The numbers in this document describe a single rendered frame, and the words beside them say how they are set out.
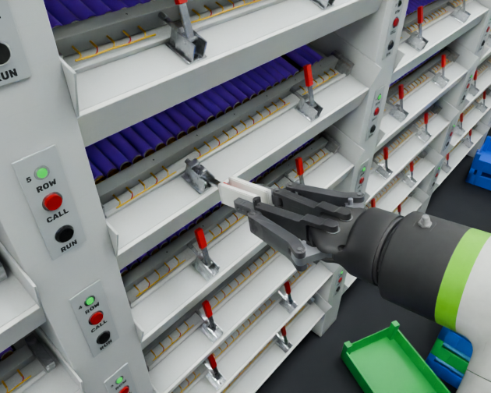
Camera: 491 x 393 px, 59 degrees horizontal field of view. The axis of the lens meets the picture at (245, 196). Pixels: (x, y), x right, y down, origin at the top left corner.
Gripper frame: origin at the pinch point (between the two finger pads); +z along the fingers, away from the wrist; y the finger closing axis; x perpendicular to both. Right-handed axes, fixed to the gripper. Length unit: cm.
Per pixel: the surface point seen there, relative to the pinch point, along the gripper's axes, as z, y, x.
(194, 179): 8.7, -1.0, 0.5
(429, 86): 14, 92, -18
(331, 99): 9.1, 34.1, -0.6
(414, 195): 25, 114, -73
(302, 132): 7.1, 22.0, -1.8
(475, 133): 24, 181, -74
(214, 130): 12.1, 7.1, 3.8
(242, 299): 16.6, 9.7, -37.1
